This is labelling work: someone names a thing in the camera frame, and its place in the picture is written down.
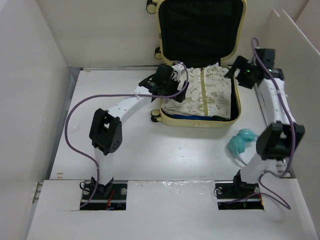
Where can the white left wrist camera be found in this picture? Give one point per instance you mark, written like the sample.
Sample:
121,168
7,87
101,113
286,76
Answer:
178,71

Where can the cream printed zip jacket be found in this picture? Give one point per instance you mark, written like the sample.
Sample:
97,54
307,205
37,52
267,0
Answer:
208,94

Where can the yellow suitcase with black lining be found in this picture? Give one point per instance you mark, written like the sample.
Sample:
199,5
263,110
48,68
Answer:
197,32

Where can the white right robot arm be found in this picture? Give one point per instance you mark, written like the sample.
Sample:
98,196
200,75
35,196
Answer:
280,138

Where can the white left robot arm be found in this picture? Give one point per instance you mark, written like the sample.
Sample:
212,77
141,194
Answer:
106,128

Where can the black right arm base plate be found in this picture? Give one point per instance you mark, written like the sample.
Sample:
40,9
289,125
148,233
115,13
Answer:
243,197

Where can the royal blue printed shirt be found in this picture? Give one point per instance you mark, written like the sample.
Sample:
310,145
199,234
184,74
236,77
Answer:
191,117

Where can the teal and white headphones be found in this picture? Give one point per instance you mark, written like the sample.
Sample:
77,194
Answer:
237,144

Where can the turquoise shirt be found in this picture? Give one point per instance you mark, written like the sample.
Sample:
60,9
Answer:
220,119

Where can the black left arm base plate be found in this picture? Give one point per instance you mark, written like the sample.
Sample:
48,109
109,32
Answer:
115,200

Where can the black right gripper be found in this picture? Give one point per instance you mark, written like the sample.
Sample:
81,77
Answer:
241,63

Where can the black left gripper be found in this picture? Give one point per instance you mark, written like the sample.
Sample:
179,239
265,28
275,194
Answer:
175,83

